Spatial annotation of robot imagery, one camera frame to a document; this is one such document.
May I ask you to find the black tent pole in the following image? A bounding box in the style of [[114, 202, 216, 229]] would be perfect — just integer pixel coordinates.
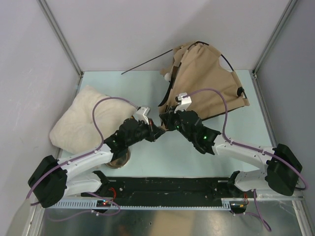
[[121, 49, 173, 75], [158, 41, 247, 108]]

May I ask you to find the white pompom toy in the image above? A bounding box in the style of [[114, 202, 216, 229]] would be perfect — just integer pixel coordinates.
[[164, 72, 171, 83]]

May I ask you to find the purple cable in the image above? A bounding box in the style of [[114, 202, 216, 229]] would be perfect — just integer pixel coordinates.
[[187, 88, 310, 233], [24, 97, 141, 221]]

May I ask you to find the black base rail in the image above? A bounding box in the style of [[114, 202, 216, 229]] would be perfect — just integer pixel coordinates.
[[96, 177, 244, 207]]

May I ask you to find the white slotted cable duct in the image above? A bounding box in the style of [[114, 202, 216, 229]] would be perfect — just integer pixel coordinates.
[[50, 199, 246, 210]]

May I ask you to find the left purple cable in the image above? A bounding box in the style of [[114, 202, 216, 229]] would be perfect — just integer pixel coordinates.
[[24, 97, 141, 221]]

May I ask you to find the stainless steel pet bowl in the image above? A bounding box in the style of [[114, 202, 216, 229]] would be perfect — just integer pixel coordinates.
[[105, 149, 130, 169]]

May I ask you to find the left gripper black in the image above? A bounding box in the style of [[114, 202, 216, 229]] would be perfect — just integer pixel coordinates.
[[126, 118, 164, 148]]

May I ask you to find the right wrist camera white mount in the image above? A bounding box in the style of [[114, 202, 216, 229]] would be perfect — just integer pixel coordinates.
[[174, 93, 192, 113]]

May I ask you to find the cream plush cushion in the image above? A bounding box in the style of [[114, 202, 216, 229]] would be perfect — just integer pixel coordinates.
[[49, 86, 136, 154]]

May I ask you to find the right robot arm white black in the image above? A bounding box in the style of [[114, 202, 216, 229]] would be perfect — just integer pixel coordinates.
[[159, 111, 302, 197]]

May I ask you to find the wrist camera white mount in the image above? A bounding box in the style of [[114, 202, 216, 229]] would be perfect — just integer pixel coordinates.
[[174, 93, 192, 113], [134, 107, 150, 124]]

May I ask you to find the right aluminium frame post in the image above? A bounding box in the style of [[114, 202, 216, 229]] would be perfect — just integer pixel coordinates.
[[252, 0, 300, 79]]

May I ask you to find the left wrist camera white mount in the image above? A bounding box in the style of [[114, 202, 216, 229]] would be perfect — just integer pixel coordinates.
[[134, 107, 150, 124]]

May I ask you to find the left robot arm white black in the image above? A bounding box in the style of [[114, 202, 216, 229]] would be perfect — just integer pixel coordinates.
[[28, 118, 165, 208]]

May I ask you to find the left aluminium frame post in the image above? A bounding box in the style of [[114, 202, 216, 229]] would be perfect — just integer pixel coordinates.
[[37, 0, 84, 78]]

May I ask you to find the aluminium frame post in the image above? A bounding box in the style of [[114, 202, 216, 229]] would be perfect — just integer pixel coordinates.
[[37, 0, 84, 78], [252, 0, 300, 79]]

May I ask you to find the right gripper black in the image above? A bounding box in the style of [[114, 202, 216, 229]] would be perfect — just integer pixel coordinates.
[[161, 104, 194, 141]]

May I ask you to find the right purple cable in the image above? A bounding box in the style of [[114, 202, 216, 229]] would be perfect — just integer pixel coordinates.
[[187, 88, 310, 233]]

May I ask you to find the beige fabric pet tent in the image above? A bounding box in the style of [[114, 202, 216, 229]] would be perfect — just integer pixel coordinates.
[[157, 42, 251, 121]]

